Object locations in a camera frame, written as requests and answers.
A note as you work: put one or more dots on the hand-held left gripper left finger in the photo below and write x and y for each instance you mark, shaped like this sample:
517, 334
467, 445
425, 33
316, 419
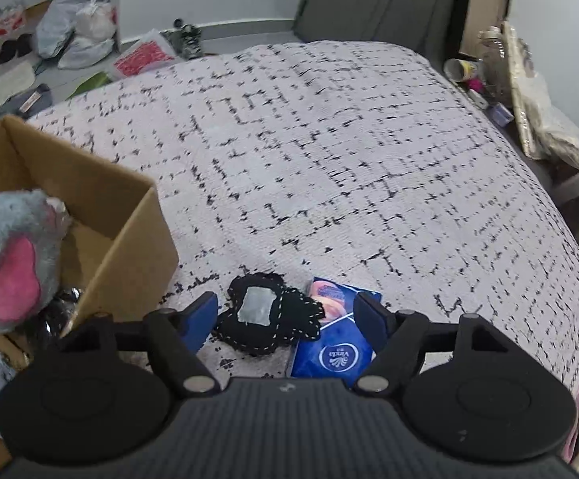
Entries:
200, 322

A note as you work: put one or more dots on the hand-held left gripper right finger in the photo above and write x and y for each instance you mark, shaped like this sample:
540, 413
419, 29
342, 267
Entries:
371, 322

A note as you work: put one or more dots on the blue tissue packet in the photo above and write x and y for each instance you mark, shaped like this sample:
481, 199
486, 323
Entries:
334, 354

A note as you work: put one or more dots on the black stitched plush toy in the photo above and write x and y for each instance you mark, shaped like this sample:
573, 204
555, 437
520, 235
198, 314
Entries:
269, 329

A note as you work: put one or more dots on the brown cardboard box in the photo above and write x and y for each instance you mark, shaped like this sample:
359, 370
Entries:
134, 254

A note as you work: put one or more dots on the grey-blue plush toy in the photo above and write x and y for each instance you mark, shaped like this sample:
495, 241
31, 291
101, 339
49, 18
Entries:
12, 259

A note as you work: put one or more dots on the white black-patterned bed cover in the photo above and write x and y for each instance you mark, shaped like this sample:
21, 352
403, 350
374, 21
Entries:
344, 159

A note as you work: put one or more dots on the small purple box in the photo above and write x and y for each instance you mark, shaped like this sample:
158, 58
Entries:
500, 112

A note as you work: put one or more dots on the green cartoon mat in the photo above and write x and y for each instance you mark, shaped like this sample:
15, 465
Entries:
90, 84

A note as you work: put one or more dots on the cream tote bag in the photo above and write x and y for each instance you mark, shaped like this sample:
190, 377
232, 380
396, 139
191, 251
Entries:
543, 119

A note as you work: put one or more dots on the paper cup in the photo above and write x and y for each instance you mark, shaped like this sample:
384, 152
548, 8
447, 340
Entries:
458, 69

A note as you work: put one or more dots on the red white plastic bag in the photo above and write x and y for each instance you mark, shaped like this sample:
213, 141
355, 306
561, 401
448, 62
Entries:
142, 55

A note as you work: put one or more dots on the grey tie-dye rug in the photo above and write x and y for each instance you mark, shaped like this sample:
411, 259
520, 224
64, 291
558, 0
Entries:
27, 102

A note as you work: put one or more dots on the black sneakers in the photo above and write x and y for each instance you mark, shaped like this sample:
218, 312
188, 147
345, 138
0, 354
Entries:
187, 40

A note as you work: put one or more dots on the clear plastic bottle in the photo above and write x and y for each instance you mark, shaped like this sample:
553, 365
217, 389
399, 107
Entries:
491, 44

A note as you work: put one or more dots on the white tied plastic bag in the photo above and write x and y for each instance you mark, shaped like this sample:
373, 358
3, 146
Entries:
90, 35

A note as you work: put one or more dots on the white floor mat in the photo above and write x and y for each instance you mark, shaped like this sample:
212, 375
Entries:
0, 87

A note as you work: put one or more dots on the grey wardrobe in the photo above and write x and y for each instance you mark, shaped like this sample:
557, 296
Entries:
384, 0

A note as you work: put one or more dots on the black slipper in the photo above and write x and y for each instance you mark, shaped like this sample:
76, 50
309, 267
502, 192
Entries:
22, 45
6, 51

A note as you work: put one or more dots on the blue-white plastic bag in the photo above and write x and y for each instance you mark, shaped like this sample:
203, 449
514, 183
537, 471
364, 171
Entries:
57, 20

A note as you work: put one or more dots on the black framed board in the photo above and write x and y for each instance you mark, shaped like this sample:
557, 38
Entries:
489, 5

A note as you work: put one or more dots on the red white packet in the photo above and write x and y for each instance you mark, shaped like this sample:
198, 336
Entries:
10, 17

